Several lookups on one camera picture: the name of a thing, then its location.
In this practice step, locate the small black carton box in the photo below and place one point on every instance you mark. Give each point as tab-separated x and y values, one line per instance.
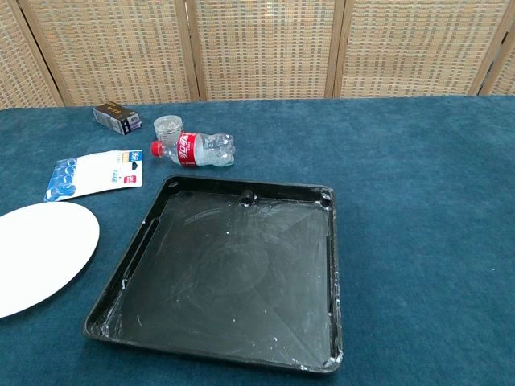
116	117

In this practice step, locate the black square plastic tray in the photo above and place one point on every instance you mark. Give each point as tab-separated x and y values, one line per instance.
233	277

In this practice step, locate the clear cola bottle red label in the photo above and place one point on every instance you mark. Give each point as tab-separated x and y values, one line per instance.
197	150

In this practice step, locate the white and blue packet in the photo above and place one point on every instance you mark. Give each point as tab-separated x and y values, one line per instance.
96	173

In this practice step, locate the clear plastic cup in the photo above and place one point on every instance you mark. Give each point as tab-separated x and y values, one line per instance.
168	128

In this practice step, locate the blue velvet tablecloth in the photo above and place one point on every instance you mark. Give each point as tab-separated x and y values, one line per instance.
422	241

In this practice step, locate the woven rattan folding screen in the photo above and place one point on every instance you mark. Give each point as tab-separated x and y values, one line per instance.
261	48

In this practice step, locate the white round plate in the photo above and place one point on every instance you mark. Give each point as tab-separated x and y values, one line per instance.
40	253

